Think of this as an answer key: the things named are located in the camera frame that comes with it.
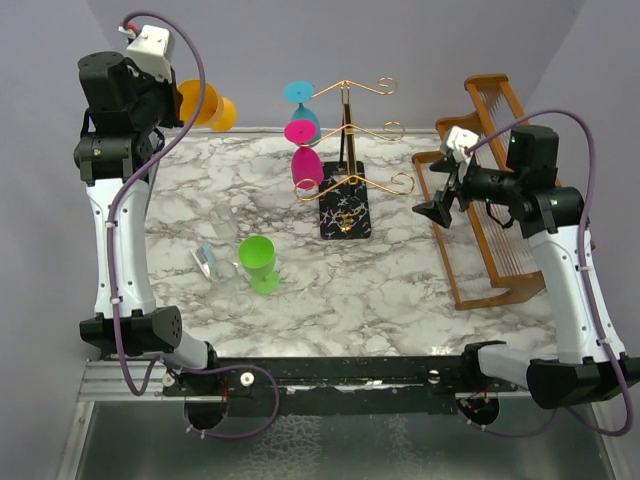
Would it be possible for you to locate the small blue white card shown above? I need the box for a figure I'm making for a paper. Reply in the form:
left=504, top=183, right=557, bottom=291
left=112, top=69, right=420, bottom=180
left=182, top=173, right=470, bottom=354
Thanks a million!
left=190, top=243, right=216, bottom=280

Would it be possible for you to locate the blue wine glass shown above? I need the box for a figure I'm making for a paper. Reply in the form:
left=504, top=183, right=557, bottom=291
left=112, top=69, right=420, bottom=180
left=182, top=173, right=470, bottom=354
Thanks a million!
left=283, top=80, right=319, bottom=127

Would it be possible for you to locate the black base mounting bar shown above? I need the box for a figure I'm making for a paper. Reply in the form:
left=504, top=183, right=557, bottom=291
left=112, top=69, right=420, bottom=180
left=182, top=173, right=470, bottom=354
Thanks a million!
left=163, top=356, right=516, bottom=417

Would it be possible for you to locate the gold wine glass rack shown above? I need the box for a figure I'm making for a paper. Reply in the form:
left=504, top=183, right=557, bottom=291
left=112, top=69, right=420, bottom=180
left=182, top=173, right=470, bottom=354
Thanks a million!
left=294, top=77, right=416, bottom=240

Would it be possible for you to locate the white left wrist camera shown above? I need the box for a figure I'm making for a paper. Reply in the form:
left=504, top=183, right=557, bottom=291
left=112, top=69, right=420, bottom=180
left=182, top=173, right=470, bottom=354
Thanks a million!
left=118, top=24, right=175, bottom=83

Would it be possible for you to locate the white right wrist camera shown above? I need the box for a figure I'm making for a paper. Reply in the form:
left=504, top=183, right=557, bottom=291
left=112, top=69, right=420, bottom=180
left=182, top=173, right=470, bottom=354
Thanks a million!
left=440, top=126, right=480, bottom=164

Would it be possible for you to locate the wooden tiered shelf rack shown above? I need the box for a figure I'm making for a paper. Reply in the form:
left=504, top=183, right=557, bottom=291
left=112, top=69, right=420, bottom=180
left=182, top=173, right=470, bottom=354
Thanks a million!
left=411, top=73, right=596, bottom=311

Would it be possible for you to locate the orange wine glass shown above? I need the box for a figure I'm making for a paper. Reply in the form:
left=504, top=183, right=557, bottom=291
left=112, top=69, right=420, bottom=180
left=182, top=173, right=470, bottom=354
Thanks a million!
left=178, top=79, right=237, bottom=132

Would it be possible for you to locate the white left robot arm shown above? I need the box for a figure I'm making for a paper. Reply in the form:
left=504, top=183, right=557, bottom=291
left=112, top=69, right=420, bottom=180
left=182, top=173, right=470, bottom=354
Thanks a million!
left=74, top=51, right=221, bottom=395

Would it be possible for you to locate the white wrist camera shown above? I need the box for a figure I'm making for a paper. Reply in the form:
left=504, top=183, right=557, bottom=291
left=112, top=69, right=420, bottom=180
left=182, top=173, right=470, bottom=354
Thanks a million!
left=118, top=24, right=175, bottom=83
left=440, top=126, right=480, bottom=164

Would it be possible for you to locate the green wine glass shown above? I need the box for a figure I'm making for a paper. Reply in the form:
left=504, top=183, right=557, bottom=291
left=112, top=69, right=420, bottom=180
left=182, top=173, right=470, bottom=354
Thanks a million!
left=238, top=235, right=280, bottom=295

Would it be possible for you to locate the clear wine glass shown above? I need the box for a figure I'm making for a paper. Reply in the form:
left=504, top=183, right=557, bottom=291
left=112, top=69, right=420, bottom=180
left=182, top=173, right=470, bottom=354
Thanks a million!
left=210, top=259, right=254, bottom=318

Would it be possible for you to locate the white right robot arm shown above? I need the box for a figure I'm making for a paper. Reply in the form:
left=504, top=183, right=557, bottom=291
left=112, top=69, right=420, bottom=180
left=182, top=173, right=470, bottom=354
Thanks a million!
left=413, top=125, right=639, bottom=410

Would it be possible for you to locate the pink wine glass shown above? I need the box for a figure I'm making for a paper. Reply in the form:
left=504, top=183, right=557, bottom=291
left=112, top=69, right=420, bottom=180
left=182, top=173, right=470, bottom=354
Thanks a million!
left=284, top=118, right=324, bottom=190

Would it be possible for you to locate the aluminium extrusion rail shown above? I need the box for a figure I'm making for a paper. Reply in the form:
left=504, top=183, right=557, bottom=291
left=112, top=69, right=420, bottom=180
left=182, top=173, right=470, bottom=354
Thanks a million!
left=78, top=358, right=176, bottom=402

